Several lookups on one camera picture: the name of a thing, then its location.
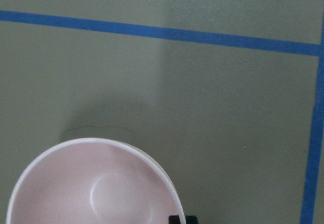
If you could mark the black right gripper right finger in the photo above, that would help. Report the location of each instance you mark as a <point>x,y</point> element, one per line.
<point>191,219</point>

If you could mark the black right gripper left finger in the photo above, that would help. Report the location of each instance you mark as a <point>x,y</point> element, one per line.
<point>174,219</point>

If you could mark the pink bowl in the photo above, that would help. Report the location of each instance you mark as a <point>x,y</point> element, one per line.
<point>94,180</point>

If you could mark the brown paper table mat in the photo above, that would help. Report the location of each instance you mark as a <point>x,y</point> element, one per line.
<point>231,126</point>

